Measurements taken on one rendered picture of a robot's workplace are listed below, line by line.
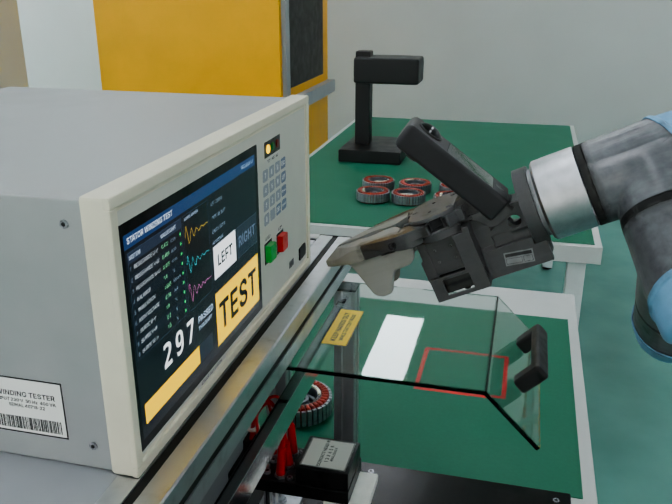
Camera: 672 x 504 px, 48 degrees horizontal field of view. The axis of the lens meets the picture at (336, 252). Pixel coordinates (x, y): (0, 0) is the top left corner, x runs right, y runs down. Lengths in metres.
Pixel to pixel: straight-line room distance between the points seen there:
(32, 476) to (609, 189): 0.50
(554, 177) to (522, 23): 5.15
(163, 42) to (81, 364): 3.95
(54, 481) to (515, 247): 0.43
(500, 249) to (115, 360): 0.36
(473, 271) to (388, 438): 0.59
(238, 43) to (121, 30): 0.70
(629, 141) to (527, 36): 5.15
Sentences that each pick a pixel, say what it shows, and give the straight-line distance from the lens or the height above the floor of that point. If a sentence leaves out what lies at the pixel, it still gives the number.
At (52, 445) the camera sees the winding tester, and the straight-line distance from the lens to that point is 0.59.
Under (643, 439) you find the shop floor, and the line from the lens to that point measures 2.76.
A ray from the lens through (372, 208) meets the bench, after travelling 2.39.
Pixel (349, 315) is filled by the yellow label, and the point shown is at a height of 1.07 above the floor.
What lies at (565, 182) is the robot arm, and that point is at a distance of 0.67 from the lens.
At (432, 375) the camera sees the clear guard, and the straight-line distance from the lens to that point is 0.78.
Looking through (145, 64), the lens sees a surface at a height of 0.98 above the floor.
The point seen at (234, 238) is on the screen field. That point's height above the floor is 1.23.
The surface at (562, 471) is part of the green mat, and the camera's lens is 1.21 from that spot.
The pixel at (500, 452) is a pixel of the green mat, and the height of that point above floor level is 0.75.
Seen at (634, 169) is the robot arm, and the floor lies 1.30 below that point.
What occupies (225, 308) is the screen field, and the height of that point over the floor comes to 1.17.
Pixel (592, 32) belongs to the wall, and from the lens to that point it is 5.82.
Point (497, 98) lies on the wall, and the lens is 5.86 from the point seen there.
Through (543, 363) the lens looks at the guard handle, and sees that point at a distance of 0.83.
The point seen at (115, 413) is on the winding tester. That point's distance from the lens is 0.54.
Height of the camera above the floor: 1.45
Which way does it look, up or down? 20 degrees down
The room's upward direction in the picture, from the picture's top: straight up
